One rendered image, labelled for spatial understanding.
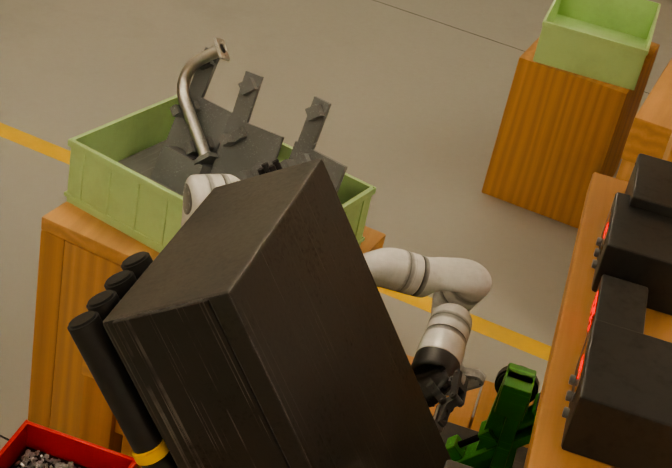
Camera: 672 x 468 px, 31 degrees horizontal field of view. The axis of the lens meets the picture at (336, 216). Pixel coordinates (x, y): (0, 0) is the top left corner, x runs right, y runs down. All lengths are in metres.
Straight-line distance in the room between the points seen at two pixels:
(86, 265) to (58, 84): 2.50
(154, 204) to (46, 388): 0.65
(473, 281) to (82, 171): 1.22
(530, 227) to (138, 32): 2.17
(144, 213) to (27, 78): 2.61
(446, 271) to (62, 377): 1.41
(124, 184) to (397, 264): 1.05
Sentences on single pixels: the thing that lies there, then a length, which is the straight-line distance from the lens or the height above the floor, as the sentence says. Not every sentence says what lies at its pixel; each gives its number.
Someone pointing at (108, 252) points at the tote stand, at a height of 0.77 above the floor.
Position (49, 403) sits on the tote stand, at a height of 0.25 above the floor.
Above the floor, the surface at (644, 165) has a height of 1.63.
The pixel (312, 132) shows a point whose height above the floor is 1.08.
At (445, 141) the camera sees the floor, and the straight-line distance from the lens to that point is 5.47.
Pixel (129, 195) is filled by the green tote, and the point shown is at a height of 0.90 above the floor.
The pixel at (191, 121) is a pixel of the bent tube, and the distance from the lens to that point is 3.00.
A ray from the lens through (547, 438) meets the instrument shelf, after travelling 1.37.
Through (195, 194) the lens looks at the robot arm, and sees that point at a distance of 2.29.
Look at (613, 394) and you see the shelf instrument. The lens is 1.34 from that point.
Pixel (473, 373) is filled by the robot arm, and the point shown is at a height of 1.22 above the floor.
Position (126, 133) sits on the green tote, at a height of 0.92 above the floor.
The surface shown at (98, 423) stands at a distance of 2.53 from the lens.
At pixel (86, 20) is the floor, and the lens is 6.04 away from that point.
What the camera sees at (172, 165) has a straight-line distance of 3.02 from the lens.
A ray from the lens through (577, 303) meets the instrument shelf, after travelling 1.61.
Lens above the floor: 2.37
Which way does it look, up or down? 30 degrees down
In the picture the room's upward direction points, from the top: 12 degrees clockwise
